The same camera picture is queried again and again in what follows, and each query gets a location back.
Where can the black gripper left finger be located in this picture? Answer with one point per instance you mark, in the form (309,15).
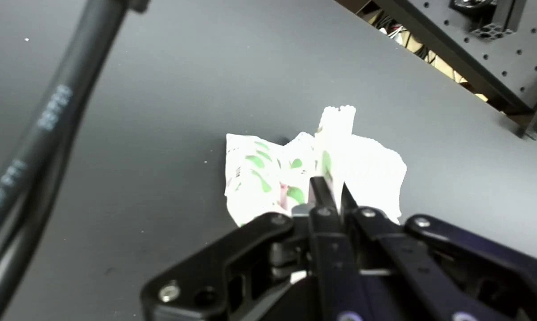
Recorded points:
(275,268)

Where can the black perforated mounting board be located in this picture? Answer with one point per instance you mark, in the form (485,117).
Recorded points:
(491,44)

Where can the white cloth with green leaves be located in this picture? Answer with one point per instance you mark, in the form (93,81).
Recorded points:
(273,177)

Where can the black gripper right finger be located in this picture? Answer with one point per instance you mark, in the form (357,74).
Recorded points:
(448,272)

